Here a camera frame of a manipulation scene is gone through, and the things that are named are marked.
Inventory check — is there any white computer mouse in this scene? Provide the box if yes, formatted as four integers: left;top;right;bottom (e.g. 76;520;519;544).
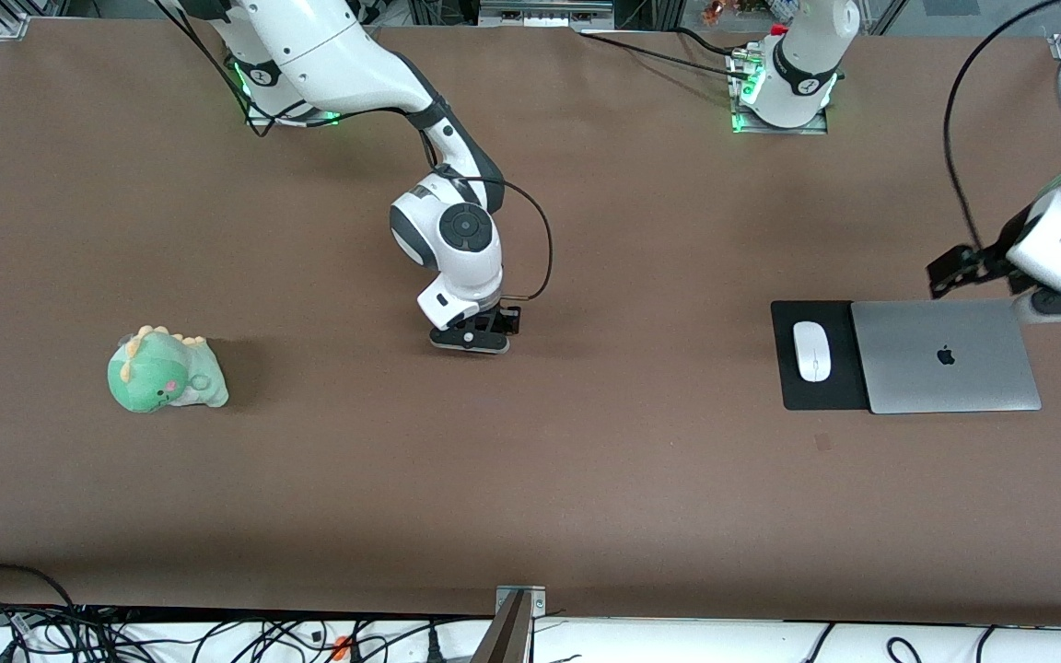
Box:
792;320;834;383

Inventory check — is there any black mouse pad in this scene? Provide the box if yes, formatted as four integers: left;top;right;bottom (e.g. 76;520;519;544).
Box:
770;300;870;412

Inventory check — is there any silver laptop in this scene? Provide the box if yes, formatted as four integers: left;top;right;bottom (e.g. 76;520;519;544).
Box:
851;298;1043;415

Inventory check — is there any grey network device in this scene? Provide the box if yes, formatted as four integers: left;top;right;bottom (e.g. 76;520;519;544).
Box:
478;0;615;27

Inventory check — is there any green dinosaur plush toy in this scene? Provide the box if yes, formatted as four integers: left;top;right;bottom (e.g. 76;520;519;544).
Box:
107;324;229;413

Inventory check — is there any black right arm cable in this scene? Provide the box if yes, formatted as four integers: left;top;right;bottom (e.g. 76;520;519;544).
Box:
434;164;555;304

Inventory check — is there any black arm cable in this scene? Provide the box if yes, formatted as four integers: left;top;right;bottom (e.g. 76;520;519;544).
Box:
434;164;555;304
943;0;1061;255

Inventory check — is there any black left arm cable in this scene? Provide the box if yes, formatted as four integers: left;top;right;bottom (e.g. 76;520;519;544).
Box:
943;0;1061;255

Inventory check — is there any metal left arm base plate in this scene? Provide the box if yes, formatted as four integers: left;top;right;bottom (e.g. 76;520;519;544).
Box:
731;106;830;135

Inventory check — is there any metal table edge bracket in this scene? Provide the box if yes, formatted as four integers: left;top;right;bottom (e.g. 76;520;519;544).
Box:
494;585;547;620

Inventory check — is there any long black table cable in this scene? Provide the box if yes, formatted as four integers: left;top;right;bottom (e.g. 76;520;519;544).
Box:
577;30;752;80

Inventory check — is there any dark metal post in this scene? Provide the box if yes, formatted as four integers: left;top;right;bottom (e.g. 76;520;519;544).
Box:
471;589;531;663

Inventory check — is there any short black table cable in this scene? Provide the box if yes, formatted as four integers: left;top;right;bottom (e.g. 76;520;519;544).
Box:
673;26;752;58

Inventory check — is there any black base cable bundle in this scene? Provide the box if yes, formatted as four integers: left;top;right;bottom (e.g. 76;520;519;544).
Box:
346;0;402;29

